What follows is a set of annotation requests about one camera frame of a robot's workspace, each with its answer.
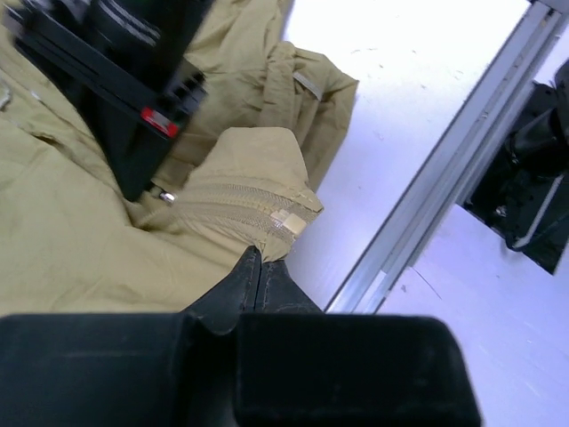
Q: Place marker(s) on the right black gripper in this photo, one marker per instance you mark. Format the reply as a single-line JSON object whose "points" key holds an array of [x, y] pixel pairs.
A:
{"points": [[121, 65]]}

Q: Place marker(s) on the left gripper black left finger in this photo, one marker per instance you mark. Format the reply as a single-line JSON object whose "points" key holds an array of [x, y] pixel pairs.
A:
{"points": [[136, 369]]}

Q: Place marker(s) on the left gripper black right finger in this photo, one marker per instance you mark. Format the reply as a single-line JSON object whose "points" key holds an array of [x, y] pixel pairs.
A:
{"points": [[308, 369]]}

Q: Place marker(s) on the olive green hooded jacket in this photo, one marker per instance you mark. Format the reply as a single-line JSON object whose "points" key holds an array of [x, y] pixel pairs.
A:
{"points": [[244, 174]]}

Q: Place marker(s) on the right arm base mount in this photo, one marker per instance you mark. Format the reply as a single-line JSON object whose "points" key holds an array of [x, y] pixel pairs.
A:
{"points": [[523, 195]]}

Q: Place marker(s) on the aluminium table front rail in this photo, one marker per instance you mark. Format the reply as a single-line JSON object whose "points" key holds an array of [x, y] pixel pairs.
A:
{"points": [[463, 151]]}

